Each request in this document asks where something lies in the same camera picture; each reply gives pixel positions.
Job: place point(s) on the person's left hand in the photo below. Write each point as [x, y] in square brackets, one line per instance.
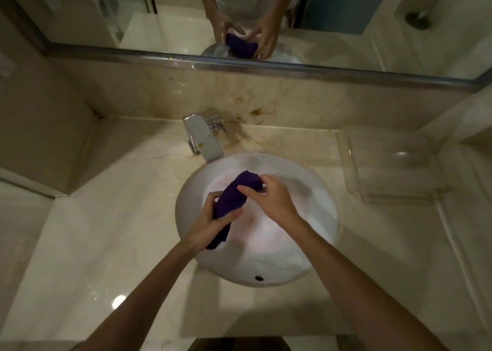
[205, 228]

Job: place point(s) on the person's right hand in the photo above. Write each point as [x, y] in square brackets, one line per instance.
[275, 203]

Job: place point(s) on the purple cleaning cloth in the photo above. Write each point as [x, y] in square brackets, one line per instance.
[230, 201]

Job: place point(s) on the white round sink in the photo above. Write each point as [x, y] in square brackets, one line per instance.
[276, 247]

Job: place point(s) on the person's right forearm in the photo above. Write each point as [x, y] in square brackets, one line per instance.
[357, 293]

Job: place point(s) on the person's left forearm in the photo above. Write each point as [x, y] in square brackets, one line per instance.
[142, 301]

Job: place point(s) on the beige marble countertop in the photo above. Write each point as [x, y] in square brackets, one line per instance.
[115, 216]

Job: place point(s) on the chrome square faucet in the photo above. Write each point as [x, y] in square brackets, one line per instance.
[201, 135]

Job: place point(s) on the metal framed wall mirror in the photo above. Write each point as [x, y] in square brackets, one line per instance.
[346, 24]

